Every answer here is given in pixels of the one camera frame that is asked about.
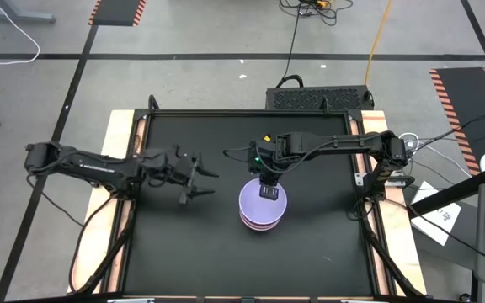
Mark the yellow floor cable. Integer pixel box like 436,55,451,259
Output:
363,0,394,86

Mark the black hazard striped floor mat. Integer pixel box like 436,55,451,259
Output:
428,66,485,177
87,0,147,28

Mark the wooden table side board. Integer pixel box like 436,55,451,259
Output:
349,109,429,296
68,109,148,295

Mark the white floor cable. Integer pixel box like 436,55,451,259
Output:
0,0,42,66

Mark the white coiled cable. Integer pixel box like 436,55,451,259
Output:
398,131,421,152

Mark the black diagonal frame strut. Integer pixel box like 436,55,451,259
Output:
357,201,424,299
75,199,137,295

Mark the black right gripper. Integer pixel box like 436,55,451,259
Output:
247,140,289,203

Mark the pink ribbed bowl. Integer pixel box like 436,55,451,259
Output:
239,213,286,232

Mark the lavender ribbed bowl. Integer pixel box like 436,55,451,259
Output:
237,177,288,227

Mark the black table frame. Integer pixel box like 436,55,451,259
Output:
115,94,379,303

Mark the black computer tower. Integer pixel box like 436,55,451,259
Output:
264,84,375,112

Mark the tangled black cable bundle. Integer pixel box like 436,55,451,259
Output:
279,0,354,27

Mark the black power cable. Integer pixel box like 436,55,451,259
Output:
274,3,304,89

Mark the white paper sheet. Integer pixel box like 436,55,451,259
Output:
409,180,463,247

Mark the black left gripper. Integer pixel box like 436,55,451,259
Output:
157,144,221,206

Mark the black slanted bar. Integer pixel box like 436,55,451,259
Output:
408,166,485,219

